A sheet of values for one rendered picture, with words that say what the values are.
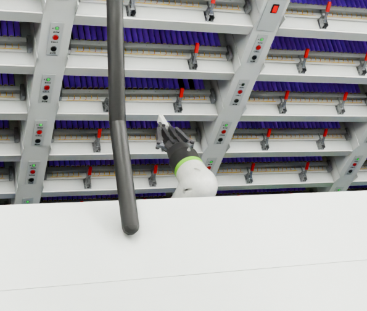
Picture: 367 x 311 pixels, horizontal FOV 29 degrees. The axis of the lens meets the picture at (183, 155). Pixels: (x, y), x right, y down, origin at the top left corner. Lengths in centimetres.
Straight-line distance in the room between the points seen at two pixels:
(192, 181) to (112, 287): 106
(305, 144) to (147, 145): 69
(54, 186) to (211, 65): 76
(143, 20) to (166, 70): 23
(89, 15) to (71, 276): 135
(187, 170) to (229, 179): 96
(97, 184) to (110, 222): 175
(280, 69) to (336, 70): 24
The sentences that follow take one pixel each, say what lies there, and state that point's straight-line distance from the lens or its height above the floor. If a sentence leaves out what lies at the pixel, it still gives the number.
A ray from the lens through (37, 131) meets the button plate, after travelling 245.
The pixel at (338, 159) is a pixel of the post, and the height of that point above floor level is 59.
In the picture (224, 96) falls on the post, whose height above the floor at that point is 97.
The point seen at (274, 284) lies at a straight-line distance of 102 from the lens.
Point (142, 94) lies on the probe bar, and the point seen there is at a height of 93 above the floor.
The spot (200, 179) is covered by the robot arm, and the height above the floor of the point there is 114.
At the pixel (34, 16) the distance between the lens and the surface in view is 215.
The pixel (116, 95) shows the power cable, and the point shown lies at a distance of 103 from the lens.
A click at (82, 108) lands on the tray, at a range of 244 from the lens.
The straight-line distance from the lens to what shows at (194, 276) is 98.
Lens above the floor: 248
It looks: 42 degrees down
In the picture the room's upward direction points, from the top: 20 degrees clockwise
